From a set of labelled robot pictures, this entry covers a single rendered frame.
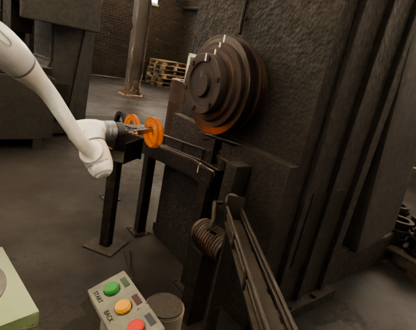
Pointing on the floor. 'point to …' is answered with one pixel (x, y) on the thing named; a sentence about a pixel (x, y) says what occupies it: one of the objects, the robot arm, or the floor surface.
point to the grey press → (59, 43)
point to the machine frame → (296, 134)
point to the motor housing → (200, 270)
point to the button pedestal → (113, 318)
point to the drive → (389, 165)
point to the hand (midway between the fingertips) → (152, 129)
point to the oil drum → (175, 103)
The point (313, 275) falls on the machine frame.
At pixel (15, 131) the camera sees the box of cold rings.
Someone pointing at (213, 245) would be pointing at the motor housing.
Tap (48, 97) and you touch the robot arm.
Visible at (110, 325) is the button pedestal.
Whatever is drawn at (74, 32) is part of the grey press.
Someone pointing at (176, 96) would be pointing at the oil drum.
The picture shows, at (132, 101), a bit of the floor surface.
